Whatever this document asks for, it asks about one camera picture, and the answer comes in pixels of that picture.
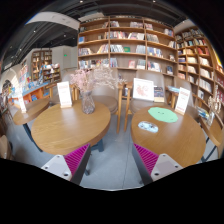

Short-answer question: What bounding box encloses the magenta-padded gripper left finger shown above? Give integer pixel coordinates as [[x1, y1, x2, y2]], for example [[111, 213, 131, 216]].
[[40, 143, 92, 186]]

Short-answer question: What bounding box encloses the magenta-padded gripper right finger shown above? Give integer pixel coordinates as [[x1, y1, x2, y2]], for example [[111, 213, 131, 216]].
[[131, 143, 184, 186]]

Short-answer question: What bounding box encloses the blue grey computer mouse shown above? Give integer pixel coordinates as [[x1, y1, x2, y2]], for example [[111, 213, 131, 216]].
[[137, 120, 160, 134]]

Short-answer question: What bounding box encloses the green round mouse pad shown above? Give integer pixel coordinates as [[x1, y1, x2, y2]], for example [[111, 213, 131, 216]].
[[147, 106, 179, 124]]

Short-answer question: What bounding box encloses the round wooden side table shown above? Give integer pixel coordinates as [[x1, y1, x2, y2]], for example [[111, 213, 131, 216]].
[[30, 99, 112, 156], [199, 113, 224, 158]]

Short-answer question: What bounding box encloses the small round wooden table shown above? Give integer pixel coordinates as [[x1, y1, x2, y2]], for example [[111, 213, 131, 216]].
[[12, 96, 51, 153]]

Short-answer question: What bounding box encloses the stack of colourful books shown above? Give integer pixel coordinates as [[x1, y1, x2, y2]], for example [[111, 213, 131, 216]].
[[197, 106, 211, 120]]

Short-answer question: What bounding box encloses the white and brown sign stand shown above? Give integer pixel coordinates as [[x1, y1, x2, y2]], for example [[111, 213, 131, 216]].
[[174, 86, 192, 116]]

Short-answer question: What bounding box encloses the glass vase with pink flowers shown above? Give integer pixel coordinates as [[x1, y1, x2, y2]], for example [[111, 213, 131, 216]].
[[69, 65, 126, 115]]

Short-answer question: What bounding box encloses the small white sign stand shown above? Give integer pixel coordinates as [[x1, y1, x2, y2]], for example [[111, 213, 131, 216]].
[[15, 91, 28, 114]]

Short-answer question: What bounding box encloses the white and red sign stand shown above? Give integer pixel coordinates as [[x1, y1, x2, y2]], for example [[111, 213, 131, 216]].
[[56, 80, 73, 109]]

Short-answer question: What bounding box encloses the dark blue book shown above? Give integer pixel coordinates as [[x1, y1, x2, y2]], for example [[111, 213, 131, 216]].
[[153, 86, 166, 103]]

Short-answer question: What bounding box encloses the glass vase with dried flowers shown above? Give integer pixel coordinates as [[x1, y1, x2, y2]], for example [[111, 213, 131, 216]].
[[207, 84, 223, 128]]

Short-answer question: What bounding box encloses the stack of light blue books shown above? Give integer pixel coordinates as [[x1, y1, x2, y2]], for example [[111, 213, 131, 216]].
[[166, 85, 181, 94]]

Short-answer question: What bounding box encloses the white framed flower picture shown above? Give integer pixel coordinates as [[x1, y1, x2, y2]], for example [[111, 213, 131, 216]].
[[132, 77, 155, 102]]

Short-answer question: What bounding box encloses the blue display counter with books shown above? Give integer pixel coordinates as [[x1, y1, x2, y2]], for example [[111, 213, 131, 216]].
[[9, 81, 51, 104]]

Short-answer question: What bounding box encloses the small wooden bookshelf unit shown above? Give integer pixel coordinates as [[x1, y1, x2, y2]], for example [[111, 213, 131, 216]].
[[30, 49, 63, 84]]

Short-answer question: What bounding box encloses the curved wooden bookshelf unit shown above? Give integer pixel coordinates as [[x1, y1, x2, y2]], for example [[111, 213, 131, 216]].
[[174, 26, 224, 114]]

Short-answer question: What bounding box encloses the wide wooden bookshelf unit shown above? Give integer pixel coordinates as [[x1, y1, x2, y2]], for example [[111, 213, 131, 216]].
[[77, 15, 179, 79]]

